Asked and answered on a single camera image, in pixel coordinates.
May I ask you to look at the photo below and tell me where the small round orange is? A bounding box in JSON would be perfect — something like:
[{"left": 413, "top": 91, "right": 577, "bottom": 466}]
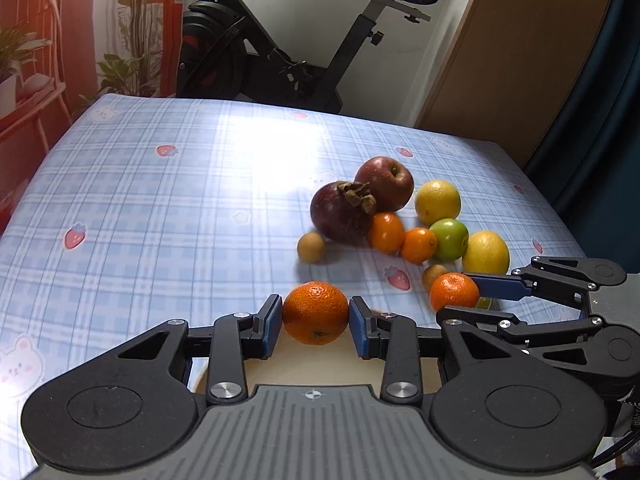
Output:
[{"left": 400, "top": 227, "right": 439, "bottom": 265}]

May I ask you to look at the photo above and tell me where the red apple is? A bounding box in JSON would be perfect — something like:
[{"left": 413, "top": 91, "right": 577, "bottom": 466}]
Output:
[{"left": 354, "top": 156, "right": 415, "bottom": 213}]

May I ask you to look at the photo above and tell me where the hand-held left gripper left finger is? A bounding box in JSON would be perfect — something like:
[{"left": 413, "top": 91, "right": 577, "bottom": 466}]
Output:
[{"left": 107, "top": 294, "right": 286, "bottom": 406}]

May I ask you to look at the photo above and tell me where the black exercise bike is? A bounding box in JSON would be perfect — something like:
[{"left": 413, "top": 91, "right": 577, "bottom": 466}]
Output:
[{"left": 176, "top": 0, "right": 442, "bottom": 116}]

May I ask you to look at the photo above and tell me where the wooden cabinet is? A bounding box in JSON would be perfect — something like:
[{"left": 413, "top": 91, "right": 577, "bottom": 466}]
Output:
[{"left": 414, "top": 0, "right": 621, "bottom": 171}]

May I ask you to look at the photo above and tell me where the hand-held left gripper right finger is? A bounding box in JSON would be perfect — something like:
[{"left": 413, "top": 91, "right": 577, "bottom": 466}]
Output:
[{"left": 348, "top": 296, "right": 521, "bottom": 406}]

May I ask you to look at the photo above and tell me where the small oval orange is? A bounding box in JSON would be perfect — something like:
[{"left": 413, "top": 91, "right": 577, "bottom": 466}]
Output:
[{"left": 368, "top": 212, "right": 405, "bottom": 254}]

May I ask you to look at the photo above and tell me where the brown longan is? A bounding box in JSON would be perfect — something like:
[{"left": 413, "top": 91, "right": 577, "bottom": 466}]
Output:
[
  {"left": 297, "top": 232, "right": 327, "bottom": 263},
  {"left": 422, "top": 263, "right": 449, "bottom": 292}
]

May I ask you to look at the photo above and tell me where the orange mandarin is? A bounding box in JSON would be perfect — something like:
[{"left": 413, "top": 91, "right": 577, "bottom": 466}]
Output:
[{"left": 429, "top": 272, "right": 481, "bottom": 313}]

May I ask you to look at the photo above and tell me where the beige plate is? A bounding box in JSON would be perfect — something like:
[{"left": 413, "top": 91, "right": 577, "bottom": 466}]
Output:
[{"left": 192, "top": 330, "right": 443, "bottom": 396}]

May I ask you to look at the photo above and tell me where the dark purple mangosteen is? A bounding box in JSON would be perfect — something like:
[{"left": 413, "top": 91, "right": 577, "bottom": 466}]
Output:
[{"left": 310, "top": 180, "right": 378, "bottom": 242}]

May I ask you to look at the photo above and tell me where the dark blue curtain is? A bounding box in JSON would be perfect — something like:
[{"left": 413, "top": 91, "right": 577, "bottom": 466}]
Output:
[{"left": 522, "top": 0, "right": 640, "bottom": 271}]

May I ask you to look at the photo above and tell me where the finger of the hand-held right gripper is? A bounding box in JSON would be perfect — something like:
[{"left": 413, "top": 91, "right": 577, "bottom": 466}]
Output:
[
  {"left": 464, "top": 256, "right": 628, "bottom": 313},
  {"left": 435, "top": 304, "right": 638, "bottom": 373}
]

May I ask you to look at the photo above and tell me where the red wall poster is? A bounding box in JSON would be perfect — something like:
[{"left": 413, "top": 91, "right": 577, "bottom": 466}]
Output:
[{"left": 0, "top": 0, "right": 192, "bottom": 236}]

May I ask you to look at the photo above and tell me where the large dimpled orange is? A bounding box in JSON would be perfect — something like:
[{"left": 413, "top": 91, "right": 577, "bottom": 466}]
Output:
[{"left": 282, "top": 281, "right": 349, "bottom": 346}]

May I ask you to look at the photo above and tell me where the yellow lemon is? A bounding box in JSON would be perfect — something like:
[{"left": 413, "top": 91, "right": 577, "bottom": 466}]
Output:
[
  {"left": 414, "top": 180, "right": 462, "bottom": 227},
  {"left": 461, "top": 230, "right": 510, "bottom": 276}
]

